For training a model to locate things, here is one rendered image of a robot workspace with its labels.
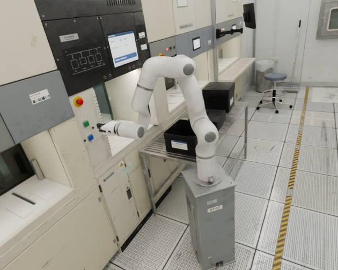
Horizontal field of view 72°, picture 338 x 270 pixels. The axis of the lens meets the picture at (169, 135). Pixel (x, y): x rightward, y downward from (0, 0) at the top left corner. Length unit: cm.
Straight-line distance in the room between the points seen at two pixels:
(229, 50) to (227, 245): 367
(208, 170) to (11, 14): 129
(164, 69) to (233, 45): 364
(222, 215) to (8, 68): 146
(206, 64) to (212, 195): 219
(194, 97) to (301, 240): 155
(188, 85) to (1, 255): 127
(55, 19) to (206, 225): 151
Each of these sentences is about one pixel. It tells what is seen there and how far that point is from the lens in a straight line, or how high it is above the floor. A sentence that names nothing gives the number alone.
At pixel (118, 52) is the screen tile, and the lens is 178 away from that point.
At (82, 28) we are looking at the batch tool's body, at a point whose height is 174.
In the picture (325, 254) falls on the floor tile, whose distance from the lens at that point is 229.
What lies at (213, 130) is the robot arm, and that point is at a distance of 128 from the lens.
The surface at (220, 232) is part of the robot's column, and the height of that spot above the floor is 37.
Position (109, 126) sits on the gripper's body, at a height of 122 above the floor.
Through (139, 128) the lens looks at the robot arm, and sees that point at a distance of 125.
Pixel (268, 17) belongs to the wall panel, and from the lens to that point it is 575.
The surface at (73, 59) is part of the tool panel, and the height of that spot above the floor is 159.
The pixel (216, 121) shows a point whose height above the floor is 86.
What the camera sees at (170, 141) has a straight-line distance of 182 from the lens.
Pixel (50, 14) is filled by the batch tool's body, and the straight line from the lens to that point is 149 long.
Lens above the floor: 174
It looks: 27 degrees down
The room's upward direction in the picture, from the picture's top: 8 degrees counter-clockwise
